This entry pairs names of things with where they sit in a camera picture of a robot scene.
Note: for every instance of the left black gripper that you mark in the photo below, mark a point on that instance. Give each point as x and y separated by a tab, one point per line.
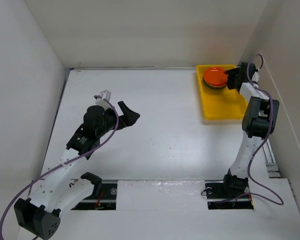
129	117

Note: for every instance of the yellow patterned plate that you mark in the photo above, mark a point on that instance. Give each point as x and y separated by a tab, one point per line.
214	87

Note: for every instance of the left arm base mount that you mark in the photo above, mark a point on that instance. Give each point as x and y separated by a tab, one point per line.
103	200

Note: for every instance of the orange plate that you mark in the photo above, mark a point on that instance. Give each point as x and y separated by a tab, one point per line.
215	76

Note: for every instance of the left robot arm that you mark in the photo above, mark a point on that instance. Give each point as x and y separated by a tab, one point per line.
62	189

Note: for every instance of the yellow plastic bin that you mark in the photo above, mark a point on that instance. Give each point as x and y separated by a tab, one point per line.
219	105

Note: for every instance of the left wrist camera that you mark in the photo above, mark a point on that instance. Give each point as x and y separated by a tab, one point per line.
102	98

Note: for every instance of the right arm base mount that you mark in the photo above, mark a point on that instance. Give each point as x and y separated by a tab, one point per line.
220	199

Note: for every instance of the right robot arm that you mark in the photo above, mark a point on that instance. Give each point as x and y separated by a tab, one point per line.
258	124

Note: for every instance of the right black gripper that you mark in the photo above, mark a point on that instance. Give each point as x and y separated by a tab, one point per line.
231	72

